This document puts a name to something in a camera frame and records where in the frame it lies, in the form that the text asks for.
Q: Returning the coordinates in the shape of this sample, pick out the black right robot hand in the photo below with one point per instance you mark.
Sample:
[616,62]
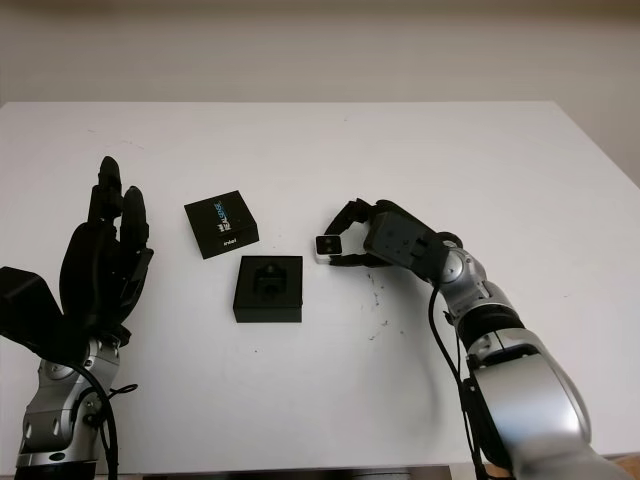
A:
[357,210]

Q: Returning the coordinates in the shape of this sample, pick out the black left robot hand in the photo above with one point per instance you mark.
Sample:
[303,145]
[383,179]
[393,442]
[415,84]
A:
[95,270]

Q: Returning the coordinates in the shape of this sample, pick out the small silver RealSense camera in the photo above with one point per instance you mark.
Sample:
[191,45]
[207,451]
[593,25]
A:
[329,247]

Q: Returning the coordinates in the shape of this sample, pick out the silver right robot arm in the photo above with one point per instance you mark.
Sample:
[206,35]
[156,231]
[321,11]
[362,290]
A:
[530,390]

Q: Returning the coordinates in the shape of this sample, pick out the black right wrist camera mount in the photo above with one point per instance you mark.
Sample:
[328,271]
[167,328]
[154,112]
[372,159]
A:
[400,240]

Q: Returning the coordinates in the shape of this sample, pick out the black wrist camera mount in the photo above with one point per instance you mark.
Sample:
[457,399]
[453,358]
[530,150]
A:
[25,305]
[400,240]

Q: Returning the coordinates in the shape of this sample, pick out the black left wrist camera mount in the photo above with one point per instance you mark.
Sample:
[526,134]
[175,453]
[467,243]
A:
[25,305]

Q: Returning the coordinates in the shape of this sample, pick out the black camera box base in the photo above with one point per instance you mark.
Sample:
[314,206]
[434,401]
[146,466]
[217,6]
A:
[290,297]

